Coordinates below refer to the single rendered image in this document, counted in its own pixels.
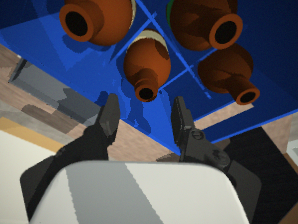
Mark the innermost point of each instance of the blue crate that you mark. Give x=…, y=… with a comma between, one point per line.
x=32, y=30

